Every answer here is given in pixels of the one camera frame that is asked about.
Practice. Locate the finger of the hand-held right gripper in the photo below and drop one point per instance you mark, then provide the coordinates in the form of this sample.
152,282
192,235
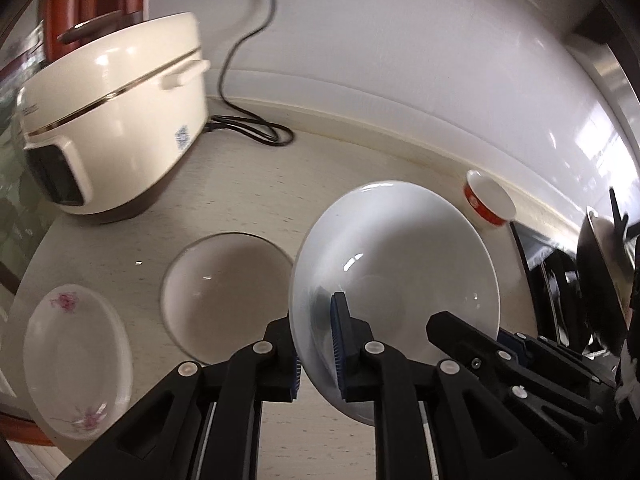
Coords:
465,340
550,355

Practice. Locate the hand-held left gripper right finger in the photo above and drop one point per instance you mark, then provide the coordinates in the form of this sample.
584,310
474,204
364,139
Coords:
336,352

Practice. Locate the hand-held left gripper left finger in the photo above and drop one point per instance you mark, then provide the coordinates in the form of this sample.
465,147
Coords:
295,377

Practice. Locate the oval plate with pink flowers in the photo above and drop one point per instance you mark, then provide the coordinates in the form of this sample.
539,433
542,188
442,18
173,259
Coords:
75,360

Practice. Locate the black wok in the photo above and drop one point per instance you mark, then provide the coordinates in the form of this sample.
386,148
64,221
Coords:
597,300

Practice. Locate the black glass cooktop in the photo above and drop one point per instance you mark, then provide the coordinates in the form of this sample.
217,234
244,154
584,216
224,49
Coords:
545,270

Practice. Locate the red and white small bowl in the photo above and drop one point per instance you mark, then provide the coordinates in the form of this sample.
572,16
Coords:
492,200

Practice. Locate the steel range hood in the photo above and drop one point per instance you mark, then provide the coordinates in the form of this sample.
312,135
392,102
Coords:
607,60

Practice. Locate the cream rice cooker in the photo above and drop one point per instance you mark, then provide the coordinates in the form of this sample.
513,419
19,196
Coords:
125,125

